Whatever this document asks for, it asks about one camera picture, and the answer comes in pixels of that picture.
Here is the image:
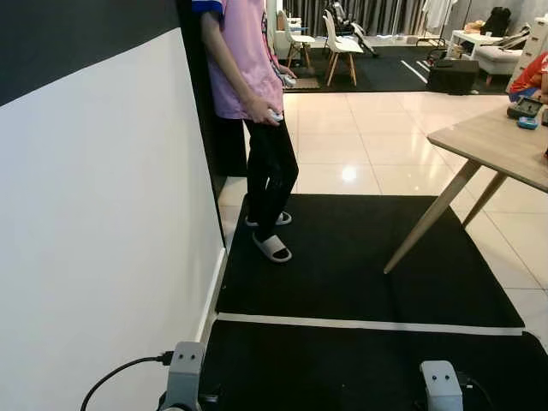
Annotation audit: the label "white desk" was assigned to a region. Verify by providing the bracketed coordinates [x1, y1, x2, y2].
[450, 30, 506, 59]

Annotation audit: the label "white sofa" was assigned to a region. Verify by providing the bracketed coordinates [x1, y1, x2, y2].
[475, 34, 532, 86]

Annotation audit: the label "wooden table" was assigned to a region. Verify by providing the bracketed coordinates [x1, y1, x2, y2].
[383, 104, 548, 275]

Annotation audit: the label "white chair wooden legs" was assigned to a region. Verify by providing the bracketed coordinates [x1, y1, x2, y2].
[323, 10, 365, 87]
[276, 10, 316, 69]

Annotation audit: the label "black handheld screen controller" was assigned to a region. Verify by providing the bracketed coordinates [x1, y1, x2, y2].
[507, 96, 546, 119]

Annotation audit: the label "black backpack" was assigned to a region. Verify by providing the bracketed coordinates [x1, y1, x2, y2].
[484, 7, 513, 37]

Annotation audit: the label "standing person pink shirt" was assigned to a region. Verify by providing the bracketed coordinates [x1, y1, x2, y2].
[192, 0, 301, 265]

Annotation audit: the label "black ottoman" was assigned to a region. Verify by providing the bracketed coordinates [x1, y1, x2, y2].
[426, 58, 480, 95]

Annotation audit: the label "crouching person red shirt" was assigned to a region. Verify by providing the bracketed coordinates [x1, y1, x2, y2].
[509, 51, 548, 104]

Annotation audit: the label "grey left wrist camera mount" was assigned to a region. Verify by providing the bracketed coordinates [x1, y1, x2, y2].
[163, 342, 206, 411]

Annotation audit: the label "grey curtain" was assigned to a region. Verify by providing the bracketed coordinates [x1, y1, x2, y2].
[283, 0, 468, 37]

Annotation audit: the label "white drawer cabinet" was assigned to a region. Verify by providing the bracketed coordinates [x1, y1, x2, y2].
[512, 15, 548, 65]

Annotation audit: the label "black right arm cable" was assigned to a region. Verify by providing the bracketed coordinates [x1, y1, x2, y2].
[456, 371, 491, 410]

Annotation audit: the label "black area rug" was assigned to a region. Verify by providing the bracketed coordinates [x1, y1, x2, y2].
[287, 45, 515, 93]

